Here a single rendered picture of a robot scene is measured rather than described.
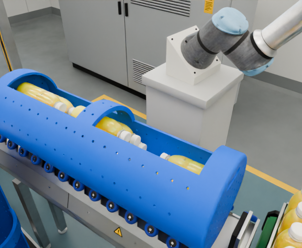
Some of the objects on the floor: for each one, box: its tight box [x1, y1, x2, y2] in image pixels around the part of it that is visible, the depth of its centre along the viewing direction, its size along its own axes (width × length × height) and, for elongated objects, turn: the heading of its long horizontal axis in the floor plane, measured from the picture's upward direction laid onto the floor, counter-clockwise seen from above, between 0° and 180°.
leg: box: [12, 178, 51, 248], centre depth 163 cm, size 6×6×63 cm
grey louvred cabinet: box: [58, 0, 258, 110], centre depth 301 cm, size 54×215×145 cm, turn 50°
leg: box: [47, 200, 67, 234], centre depth 172 cm, size 6×6×63 cm
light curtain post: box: [0, 0, 23, 72], centre depth 177 cm, size 6×6×170 cm
